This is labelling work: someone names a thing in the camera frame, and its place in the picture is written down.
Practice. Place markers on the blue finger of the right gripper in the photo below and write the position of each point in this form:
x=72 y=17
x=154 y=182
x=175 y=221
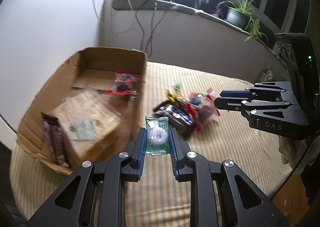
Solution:
x=229 y=104
x=237 y=94

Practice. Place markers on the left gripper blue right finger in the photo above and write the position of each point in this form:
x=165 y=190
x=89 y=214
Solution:
x=178 y=150

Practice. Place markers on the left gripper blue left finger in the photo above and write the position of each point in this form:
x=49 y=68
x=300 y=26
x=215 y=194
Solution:
x=138 y=155

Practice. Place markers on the pink snack packet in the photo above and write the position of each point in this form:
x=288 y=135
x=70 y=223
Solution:
x=214 y=95

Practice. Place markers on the green mint candy packet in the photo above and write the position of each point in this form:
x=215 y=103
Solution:
x=157 y=136

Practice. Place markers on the dark dates clear bag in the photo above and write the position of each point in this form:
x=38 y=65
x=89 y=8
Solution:
x=205 y=110

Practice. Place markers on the colourful snack packet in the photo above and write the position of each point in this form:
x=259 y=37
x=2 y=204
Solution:
x=196 y=98

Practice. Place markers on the snickers bar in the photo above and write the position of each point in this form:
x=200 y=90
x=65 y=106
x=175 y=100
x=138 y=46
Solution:
x=53 y=139
x=183 y=123

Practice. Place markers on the yellow candy wrapper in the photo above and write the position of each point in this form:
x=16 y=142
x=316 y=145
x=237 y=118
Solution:
x=175 y=98

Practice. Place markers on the small green-white candy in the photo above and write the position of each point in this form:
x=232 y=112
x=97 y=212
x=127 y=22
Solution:
x=177 y=87

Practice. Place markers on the small red-edged snack bag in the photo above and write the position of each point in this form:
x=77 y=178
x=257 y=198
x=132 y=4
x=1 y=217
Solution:
x=124 y=84

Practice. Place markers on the white gloved hand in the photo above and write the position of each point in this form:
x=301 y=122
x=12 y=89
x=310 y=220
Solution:
x=292 y=150

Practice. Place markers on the green snack bag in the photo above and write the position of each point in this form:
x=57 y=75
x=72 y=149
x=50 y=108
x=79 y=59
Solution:
x=266 y=75

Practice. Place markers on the potted spider plant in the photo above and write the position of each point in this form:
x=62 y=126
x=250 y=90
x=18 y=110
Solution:
x=241 y=14

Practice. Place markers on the brown cardboard box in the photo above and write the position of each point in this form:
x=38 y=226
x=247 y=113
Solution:
x=92 y=68

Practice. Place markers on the grey windowsill cover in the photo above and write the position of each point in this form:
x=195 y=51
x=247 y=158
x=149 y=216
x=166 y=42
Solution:
x=145 y=5

